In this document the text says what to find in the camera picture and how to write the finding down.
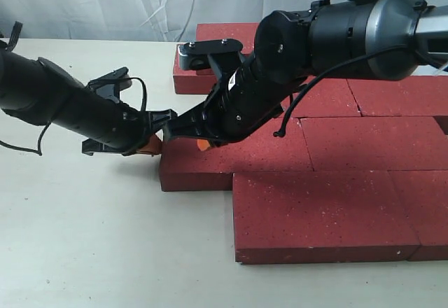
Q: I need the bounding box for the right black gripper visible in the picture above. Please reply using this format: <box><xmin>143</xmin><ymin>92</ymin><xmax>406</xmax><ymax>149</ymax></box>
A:
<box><xmin>163</xmin><ymin>10</ymin><xmax>313</xmax><ymax>151</ymax></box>

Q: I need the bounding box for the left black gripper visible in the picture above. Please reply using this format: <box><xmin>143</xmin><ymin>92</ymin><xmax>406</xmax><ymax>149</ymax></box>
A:
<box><xmin>36</xmin><ymin>57</ymin><xmax>178</xmax><ymax>155</ymax></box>

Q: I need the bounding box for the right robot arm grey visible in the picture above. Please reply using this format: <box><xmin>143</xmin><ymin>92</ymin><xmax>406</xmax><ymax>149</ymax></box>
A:
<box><xmin>163</xmin><ymin>0</ymin><xmax>447</xmax><ymax>147</ymax></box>

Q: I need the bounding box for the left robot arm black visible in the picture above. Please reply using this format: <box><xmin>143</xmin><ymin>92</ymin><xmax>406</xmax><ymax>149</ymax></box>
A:
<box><xmin>1</xmin><ymin>51</ymin><xmax>177</xmax><ymax>156</ymax></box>

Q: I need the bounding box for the red brick top stacked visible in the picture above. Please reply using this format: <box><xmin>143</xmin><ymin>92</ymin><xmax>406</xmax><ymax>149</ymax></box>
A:
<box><xmin>195</xmin><ymin>22</ymin><xmax>258</xmax><ymax>55</ymax></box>

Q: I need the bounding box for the red brick front large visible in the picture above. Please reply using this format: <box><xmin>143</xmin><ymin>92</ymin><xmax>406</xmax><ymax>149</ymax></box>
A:
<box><xmin>232</xmin><ymin>171</ymin><xmax>421</xmax><ymax>265</ymax></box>

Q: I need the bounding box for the red brick lower right row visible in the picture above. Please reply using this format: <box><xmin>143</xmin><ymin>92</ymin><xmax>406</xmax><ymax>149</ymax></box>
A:
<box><xmin>300</xmin><ymin>116</ymin><xmax>447</xmax><ymax>171</ymax></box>

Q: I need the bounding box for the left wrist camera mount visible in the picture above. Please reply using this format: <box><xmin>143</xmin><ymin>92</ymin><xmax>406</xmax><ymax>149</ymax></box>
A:
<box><xmin>86</xmin><ymin>66</ymin><xmax>132</xmax><ymax>104</ymax></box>

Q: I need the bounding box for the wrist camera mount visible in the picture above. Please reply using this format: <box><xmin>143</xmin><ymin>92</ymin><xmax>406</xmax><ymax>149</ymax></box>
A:
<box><xmin>86</xmin><ymin>66</ymin><xmax>132</xmax><ymax>104</ymax></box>
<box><xmin>177</xmin><ymin>38</ymin><xmax>243</xmax><ymax>80</ymax></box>

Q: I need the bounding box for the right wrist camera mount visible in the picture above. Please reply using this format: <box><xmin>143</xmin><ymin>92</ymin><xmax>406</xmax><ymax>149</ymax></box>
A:
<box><xmin>177</xmin><ymin>38</ymin><xmax>243</xmax><ymax>80</ymax></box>

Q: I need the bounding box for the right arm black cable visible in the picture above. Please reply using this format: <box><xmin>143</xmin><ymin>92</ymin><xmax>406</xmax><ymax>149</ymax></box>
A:
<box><xmin>272</xmin><ymin>0</ymin><xmax>448</xmax><ymax>138</ymax></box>

